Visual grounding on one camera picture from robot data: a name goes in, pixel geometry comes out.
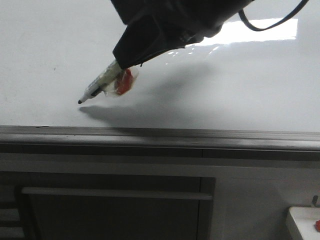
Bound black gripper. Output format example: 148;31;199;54
112;0;251;69

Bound red round magnet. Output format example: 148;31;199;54
102;66;139;97

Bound white whiteboard marker black tip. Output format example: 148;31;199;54
78;60;123;104

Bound white whiteboard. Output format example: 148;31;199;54
0;0;320;132

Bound grey aluminium marker ledge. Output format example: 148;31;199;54
0;125;320;161

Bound white plastic marker tray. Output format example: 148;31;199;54
285;206;320;240

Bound red marker in tray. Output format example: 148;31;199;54
314;220;320;232

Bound black cable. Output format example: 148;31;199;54
237;0;310;32

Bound dark cabinet with grey handle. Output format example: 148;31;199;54
0;171;216;240

